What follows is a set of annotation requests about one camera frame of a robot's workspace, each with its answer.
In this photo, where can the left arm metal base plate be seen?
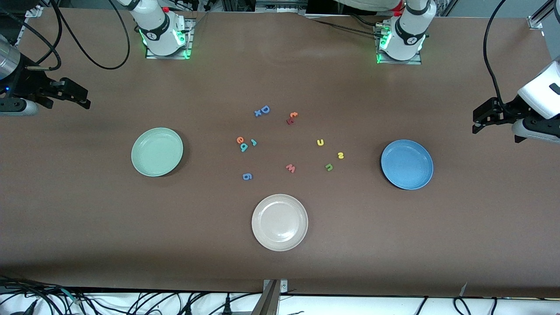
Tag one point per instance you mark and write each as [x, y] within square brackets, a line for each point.
[385, 61]

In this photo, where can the aluminium profile leg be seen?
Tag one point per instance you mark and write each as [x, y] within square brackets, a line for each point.
[267, 304]

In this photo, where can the small metal bracket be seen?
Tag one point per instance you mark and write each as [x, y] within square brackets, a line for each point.
[283, 286]

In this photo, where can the teal foam letter d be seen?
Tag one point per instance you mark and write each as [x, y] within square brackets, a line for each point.
[245, 148]

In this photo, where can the person in light clothing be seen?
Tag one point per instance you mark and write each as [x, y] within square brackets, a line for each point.
[367, 4]

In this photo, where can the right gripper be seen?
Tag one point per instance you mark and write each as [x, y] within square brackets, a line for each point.
[25, 83]

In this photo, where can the aluminium frame corner profile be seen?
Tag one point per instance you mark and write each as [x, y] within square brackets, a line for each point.
[540, 17]

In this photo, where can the light green plate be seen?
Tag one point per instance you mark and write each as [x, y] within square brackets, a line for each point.
[156, 152]

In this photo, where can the pink foam letter w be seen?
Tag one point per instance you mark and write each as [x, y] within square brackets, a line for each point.
[290, 169]

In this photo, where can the grey metal equipment box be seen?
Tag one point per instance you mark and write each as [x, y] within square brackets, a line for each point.
[271, 5]

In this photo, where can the white paper scrap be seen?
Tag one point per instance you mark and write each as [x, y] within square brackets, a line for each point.
[463, 288]

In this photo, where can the blue foam letter D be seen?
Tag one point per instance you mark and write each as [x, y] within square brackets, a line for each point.
[262, 109]

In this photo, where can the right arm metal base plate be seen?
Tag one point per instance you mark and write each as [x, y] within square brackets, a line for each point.
[189, 39]

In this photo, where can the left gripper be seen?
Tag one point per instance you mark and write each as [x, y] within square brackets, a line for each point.
[509, 109]

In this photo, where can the aluminium frame rail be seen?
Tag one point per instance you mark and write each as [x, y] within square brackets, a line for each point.
[33, 11]

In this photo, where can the blue plate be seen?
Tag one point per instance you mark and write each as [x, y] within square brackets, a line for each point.
[407, 164]

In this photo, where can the beige plate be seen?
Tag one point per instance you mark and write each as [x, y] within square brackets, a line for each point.
[279, 222]

